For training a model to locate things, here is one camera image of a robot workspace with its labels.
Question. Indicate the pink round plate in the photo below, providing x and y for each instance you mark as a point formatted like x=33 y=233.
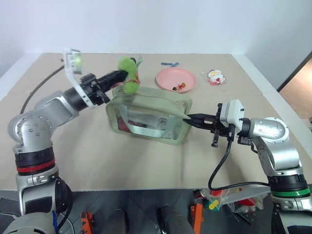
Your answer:
x=174 y=78

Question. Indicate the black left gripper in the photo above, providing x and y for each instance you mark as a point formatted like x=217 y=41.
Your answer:
x=93 y=91

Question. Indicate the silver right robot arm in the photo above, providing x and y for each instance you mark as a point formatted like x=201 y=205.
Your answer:
x=275 y=136

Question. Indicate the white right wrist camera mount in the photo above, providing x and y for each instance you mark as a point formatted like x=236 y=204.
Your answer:
x=231 y=111

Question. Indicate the brown wooden panel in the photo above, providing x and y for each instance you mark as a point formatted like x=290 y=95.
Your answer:
x=298 y=85

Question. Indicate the clear bag of toys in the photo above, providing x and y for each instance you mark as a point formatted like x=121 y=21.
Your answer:
x=219 y=198

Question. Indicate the grey flat board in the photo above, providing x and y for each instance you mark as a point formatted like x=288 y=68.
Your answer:
x=246 y=193

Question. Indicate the green transparent zip pouch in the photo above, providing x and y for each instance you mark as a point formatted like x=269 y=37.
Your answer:
x=148 y=114

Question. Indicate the clear wrapped red-white toy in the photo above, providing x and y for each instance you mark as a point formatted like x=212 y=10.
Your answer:
x=215 y=77

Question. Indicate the orange bracket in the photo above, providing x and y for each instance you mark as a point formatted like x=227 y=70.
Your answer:
x=86 y=220
x=198 y=215

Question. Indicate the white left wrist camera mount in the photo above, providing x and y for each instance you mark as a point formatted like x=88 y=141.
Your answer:
x=73 y=73

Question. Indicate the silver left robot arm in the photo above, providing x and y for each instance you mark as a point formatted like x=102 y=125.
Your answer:
x=36 y=122

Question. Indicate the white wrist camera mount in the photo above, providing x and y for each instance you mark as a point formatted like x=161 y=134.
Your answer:
x=73 y=73
x=231 y=111

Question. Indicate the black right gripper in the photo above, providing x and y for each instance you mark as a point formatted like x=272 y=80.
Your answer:
x=223 y=129

